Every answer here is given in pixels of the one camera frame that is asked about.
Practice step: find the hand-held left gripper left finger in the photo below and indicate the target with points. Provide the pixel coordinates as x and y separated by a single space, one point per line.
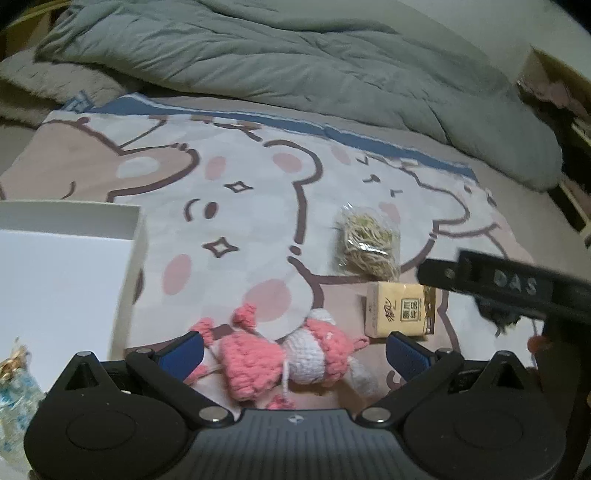
184 353

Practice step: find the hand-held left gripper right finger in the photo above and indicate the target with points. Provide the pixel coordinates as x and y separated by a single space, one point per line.
406 355

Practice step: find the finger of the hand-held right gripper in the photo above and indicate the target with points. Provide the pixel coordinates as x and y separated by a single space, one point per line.
438 274

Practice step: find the pink crochet doll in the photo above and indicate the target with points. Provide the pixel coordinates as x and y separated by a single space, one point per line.
249 364

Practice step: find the dark knitted scrunchie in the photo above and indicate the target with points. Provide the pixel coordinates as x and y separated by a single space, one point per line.
496 321

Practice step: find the white shallow cardboard box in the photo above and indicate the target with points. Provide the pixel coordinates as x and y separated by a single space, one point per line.
60 286

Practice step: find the blue floral brocade pouch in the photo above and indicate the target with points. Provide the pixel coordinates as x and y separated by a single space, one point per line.
16 401

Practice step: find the yellow tissue pack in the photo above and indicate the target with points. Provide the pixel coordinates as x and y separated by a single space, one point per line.
397 311

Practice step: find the white lavender crochet piece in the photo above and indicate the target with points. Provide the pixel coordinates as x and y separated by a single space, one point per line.
364 376

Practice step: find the bag of rubber bands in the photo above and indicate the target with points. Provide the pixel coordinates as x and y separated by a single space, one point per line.
367 244

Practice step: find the printed cartoon bear blanket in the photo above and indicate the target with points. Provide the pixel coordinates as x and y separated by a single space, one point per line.
258 221

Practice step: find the dark clothes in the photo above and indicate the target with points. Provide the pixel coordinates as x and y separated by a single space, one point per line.
572 124

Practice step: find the pink crumpled cloth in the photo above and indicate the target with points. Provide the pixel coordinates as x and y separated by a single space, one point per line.
561 94

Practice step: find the wooden cubby shelf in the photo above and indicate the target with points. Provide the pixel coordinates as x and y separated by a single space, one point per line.
545 60

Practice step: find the grey duvet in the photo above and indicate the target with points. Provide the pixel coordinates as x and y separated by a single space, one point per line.
277 55

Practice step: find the beige fluffy blanket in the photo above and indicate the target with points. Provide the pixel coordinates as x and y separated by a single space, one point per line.
55 87

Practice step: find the wooden bedside shelf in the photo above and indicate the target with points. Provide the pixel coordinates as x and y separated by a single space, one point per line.
39 25

